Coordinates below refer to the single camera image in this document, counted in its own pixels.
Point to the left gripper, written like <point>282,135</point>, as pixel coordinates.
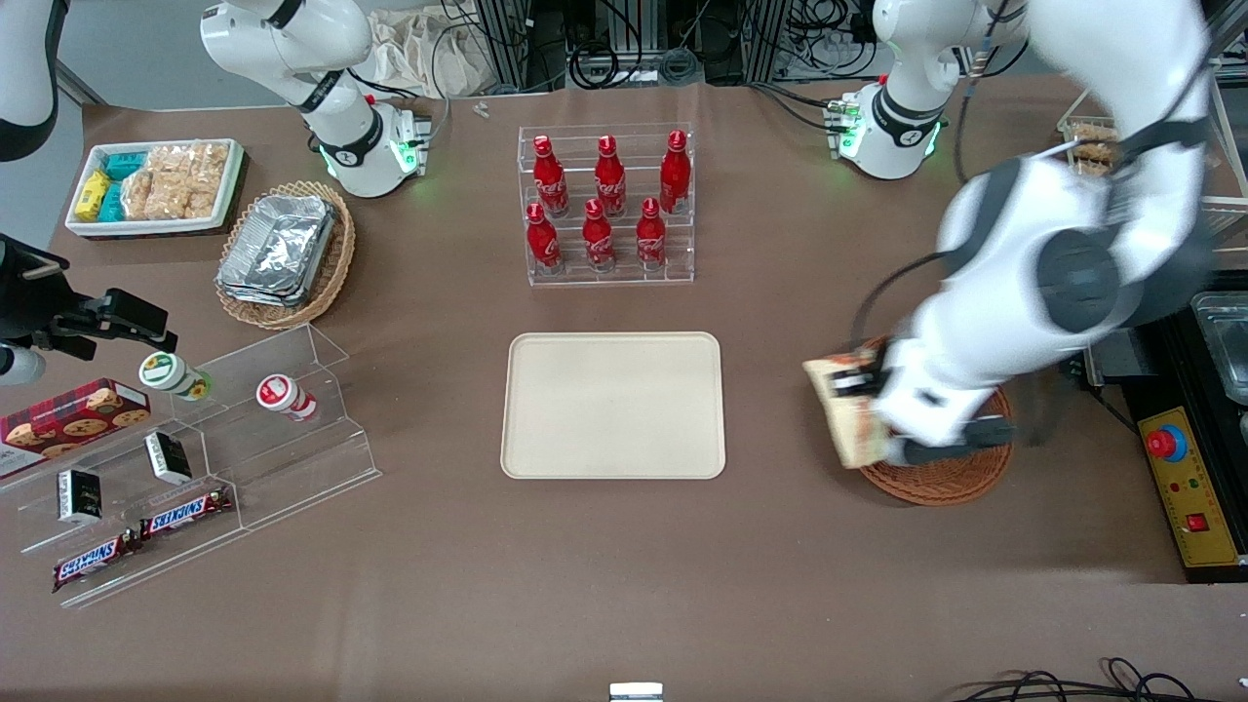
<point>867,363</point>

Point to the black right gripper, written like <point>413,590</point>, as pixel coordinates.
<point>29,300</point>

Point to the sandwich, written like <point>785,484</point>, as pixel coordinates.
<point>848,419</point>

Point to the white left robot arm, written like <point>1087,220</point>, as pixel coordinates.
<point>1063,273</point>

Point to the round wicker basket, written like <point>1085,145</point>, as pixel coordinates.
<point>955,483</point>

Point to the oval wicker basket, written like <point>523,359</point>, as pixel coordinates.
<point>336,263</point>

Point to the cream rectangular tray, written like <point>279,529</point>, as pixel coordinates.
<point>614,405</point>

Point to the green sunflower yogurt cup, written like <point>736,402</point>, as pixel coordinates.
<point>168,372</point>

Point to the red tartan cookie box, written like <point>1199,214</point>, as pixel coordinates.
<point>73,419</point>

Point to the teal snack packet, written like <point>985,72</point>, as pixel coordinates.
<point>125,165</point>
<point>112,202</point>

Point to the clear rice cracker packet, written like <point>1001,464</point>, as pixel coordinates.
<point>138,195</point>
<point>185,195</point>
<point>190,158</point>

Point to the small black white carton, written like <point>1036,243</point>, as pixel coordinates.
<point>80,495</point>
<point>168,458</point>

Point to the yellow snack packet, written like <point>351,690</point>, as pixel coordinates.
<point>93,195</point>

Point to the white snack bin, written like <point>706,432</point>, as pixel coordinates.
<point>229,195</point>

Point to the stacked foil containers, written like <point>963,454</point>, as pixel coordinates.
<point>278,249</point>

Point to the red lid yogurt cup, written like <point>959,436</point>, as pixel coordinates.
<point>283,395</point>

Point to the Snickers chocolate bar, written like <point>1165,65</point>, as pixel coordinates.
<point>185,513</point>
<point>93,563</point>

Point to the clear acrylic tiered stand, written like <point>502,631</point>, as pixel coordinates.
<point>292,458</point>

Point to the red emergency stop button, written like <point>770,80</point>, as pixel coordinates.
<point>1165,444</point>

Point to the clear acrylic bottle rack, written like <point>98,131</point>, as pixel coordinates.
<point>673,263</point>

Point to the yellow control box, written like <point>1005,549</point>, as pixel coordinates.
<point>1194,487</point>

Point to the red cola bottle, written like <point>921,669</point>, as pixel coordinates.
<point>675,173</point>
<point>550,177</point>
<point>598,237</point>
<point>542,242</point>
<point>650,237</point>
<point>609,177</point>

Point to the clear glass container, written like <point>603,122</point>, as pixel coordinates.
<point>1228,341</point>

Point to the beige cloth bag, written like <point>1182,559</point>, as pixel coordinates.
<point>429,54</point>

